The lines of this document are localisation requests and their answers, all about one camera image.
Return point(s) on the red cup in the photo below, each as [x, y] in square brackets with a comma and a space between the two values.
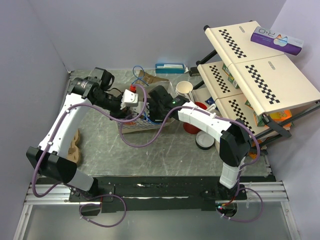
[190, 128]

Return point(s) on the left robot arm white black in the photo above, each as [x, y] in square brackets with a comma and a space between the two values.
[49, 158]

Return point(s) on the orange snack packet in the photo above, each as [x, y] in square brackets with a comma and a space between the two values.
[253, 150]

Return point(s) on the green snack boxes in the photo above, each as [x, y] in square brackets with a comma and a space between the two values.
[230, 78]

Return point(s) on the stack of paper cups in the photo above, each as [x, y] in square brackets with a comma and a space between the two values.
[185, 88]

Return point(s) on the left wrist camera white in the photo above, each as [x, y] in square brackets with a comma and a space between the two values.
[129, 99]

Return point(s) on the teal blue box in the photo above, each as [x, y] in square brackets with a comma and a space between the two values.
[171, 68]

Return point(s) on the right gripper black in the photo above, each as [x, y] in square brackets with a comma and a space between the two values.
[152, 118]

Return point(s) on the blue checkered paper bag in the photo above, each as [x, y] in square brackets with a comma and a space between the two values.
[142, 123]

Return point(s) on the cream checkered tiered shelf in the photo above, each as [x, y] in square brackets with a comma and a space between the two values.
[272, 92]

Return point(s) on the brown coffee bean pouch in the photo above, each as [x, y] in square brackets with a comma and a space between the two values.
[146, 79]

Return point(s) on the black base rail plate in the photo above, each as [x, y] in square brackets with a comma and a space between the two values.
[155, 193]

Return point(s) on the purple white box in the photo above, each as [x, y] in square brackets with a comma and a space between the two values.
[278, 41]

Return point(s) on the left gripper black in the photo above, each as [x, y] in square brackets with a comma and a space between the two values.
[121, 114]

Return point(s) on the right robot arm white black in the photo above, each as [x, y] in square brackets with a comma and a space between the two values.
[233, 137]

